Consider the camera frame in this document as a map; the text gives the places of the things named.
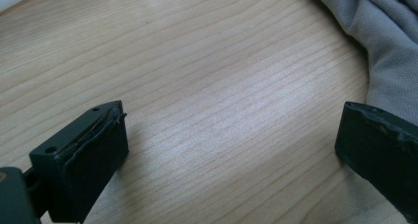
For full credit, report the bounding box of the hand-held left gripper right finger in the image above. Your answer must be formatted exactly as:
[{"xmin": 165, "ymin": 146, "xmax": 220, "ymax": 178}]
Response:
[{"xmin": 334, "ymin": 101, "xmax": 418, "ymax": 224}]

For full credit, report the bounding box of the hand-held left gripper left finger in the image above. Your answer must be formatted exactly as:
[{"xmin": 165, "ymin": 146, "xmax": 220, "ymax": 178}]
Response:
[{"xmin": 29, "ymin": 100, "xmax": 130, "ymax": 224}]

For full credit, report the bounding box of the grey cloth garment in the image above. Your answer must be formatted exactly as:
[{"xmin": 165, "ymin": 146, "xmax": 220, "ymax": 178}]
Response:
[{"xmin": 305, "ymin": 0, "xmax": 418, "ymax": 126}]

